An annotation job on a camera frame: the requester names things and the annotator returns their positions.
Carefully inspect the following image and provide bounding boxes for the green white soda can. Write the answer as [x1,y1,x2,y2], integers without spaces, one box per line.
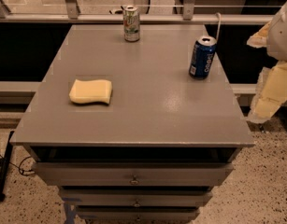
[123,5,140,42]

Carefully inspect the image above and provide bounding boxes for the black floor bar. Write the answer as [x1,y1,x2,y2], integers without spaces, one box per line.
[0,131,14,202]

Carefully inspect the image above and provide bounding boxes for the middle grey drawer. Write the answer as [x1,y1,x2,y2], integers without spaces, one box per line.
[59,189,212,207]

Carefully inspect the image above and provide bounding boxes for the top grey drawer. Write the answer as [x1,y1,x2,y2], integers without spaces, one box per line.
[33,162,234,187]

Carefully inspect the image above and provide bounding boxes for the grey drawer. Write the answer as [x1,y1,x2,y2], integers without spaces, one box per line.
[33,162,234,187]
[76,206,199,221]
[59,189,212,207]

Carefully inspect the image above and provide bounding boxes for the yellow sponge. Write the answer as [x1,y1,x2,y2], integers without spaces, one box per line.
[69,79,112,105]

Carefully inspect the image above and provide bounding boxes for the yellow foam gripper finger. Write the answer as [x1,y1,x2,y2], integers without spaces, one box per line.
[247,61,287,124]

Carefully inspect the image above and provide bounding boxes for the black floor cable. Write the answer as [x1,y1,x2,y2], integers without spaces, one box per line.
[0,147,35,176]

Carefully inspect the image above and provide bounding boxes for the bottom grey drawer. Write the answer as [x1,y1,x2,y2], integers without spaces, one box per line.
[76,206,199,221]

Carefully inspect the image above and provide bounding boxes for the blue soda can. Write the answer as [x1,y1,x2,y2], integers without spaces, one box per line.
[189,35,217,79]

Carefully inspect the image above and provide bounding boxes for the metal glass railing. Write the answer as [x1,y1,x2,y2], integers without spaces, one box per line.
[0,0,287,26]

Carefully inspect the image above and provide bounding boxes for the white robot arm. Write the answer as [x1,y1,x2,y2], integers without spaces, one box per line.
[247,2,287,124]

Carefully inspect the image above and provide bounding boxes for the white cable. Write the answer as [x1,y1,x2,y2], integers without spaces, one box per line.
[214,12,222,43]

